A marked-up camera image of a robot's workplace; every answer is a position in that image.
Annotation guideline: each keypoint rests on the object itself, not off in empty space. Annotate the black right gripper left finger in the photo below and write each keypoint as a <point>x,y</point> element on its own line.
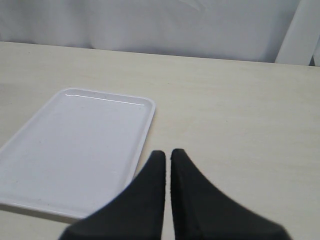
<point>137,213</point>

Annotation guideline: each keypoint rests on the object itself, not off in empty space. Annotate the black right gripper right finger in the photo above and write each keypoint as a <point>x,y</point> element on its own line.
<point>200,211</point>

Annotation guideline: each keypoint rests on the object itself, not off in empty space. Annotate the white rectangular plastic tray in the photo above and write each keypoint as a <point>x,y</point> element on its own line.
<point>76,154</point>

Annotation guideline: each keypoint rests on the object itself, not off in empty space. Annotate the white post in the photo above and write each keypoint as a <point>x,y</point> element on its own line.
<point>302,36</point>

